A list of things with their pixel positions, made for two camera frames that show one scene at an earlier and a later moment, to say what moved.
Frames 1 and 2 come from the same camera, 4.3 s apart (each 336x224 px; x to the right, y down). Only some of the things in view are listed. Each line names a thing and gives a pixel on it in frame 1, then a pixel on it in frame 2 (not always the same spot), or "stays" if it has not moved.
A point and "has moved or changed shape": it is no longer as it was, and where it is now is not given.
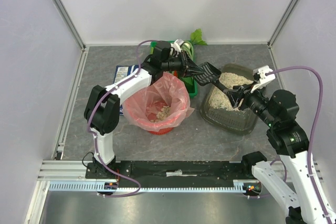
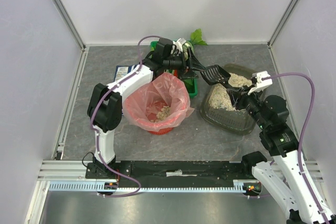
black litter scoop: (210, 74) has moved or changed shape
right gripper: (244, 97) stays
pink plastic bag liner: (163, 105) stays
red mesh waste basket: (159, 108) stays
